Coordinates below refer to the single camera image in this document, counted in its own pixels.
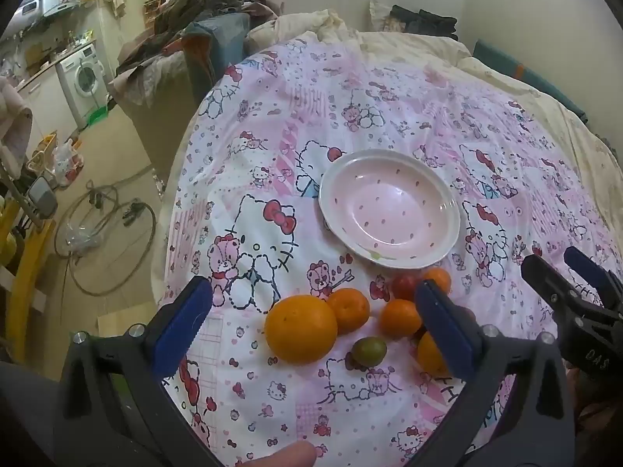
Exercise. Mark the green plastic basin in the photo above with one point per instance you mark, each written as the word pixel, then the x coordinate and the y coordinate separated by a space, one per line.
pixel 97 116

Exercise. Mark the white kitchen counter cabinet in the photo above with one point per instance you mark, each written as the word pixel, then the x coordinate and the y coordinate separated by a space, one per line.
pixel 48 102

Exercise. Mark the small green fruit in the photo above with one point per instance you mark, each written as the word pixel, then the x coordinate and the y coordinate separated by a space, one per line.
pixel 368 351

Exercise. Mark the floral pillow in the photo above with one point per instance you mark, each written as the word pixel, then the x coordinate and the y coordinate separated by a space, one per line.
pixel 384 19

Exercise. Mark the pink towel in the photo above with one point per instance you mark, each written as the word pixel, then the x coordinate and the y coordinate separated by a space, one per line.
pixel 12 116

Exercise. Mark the black folded clothes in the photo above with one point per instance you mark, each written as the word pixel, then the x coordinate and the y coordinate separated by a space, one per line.
pixel 423 19

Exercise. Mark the white washing machine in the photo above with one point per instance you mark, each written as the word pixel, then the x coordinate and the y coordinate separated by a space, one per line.
pixel 82 78

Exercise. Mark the white plastic bag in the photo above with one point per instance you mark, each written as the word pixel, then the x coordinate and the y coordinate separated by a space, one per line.
pixel 65 160

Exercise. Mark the large orange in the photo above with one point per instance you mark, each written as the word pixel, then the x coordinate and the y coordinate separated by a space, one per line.
pixel 301 329

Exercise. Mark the silver range hood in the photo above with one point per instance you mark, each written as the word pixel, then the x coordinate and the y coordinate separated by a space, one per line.
pixel 46 0

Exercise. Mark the red cherry tomato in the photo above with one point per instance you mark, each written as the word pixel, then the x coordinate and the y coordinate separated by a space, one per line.
pixel 404 286

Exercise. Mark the blue cushion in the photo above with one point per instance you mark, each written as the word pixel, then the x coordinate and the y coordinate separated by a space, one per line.
pixel 219 44

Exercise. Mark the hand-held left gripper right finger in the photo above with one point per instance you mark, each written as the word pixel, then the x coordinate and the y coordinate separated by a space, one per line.
pixel 443 323

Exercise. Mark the pink cartoon printed blanket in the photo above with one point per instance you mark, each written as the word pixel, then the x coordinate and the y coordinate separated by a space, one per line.
pixel 292 107

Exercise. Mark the person's left hand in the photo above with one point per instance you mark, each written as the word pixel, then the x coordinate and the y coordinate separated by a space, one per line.
pixel 287 455

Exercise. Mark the pile of dark clothes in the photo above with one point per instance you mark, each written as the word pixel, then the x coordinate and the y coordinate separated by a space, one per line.
pixel 194 7

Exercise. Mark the grey rounded mirror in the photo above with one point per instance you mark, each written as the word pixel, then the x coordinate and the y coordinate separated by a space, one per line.
pixel 43 195

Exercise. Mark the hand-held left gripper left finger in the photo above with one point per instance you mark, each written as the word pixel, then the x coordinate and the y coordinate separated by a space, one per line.
pixel 187 321

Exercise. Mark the brown sofa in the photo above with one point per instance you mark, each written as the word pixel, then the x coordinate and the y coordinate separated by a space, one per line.
pixel 160 126

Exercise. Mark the pink speckled plate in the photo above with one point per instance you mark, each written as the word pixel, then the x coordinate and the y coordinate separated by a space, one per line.
pixel 389 204

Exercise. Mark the hanging beige cloth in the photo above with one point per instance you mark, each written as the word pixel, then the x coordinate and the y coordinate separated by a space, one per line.
pixel 114 2

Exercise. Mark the small tangerine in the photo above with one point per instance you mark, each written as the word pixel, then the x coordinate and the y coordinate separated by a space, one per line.
pixel 348 310
pixel 428 355
pixel 440 279
pixel 400 317

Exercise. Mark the teal mat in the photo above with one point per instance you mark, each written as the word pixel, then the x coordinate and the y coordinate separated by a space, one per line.
pixel 535 78

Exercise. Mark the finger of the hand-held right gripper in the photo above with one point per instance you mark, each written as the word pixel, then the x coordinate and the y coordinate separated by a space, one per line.
pixel 584 263
pixel 540 272

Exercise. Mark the clear plastic bag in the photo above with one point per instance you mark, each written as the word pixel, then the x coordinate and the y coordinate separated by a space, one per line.
pixel 80 241

